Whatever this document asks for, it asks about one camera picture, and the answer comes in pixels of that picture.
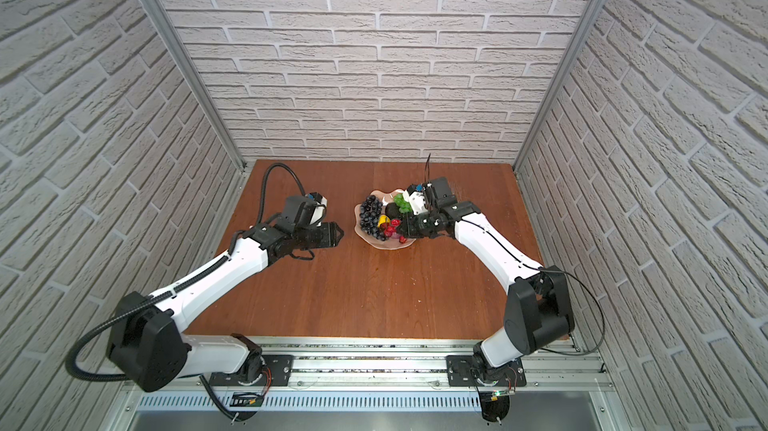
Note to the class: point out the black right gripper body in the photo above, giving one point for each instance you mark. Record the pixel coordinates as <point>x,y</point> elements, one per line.
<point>426,223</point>

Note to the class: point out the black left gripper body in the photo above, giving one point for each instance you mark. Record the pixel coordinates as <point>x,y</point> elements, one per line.
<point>318,236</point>

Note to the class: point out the green grape bunch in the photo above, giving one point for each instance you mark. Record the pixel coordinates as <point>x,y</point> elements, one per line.
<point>403,205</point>

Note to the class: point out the black fake avocado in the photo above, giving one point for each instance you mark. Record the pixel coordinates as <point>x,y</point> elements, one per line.
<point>392,211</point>

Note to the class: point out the yellow fake lemon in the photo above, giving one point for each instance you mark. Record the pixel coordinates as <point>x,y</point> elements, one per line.
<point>383,221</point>

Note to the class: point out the dark purple grape bunch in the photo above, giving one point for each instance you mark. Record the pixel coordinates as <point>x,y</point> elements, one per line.
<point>370,213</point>

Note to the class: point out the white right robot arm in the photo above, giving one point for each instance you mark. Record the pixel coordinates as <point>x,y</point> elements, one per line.
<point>538,307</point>

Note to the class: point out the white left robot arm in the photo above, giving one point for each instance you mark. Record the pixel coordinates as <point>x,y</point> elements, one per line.
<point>151,346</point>

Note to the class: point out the pink scalloped fruit bowl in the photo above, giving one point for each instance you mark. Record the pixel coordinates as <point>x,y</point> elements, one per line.
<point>392,243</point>

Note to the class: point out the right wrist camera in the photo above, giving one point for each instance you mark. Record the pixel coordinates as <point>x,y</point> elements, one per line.
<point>417,201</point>

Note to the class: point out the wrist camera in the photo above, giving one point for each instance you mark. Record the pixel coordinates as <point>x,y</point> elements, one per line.
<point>417,201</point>
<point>318,208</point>

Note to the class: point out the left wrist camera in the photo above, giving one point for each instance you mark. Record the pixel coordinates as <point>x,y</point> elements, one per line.
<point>318,208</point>

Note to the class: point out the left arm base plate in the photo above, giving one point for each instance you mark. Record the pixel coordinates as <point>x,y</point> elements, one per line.
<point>273,368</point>

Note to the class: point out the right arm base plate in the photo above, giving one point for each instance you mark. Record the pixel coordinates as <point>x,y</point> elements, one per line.
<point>470,371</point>

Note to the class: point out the aluminium mounting rail frame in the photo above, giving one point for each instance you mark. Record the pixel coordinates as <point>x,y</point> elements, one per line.
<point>358,375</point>

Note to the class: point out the right aluminium corner post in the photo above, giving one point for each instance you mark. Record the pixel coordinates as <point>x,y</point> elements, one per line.
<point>576,42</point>

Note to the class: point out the aluminium corner post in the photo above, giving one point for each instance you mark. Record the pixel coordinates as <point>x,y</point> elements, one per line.
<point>576,42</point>
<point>162,22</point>

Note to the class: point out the left aluminium corner post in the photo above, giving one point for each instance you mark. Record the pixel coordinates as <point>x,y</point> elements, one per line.
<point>162,22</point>

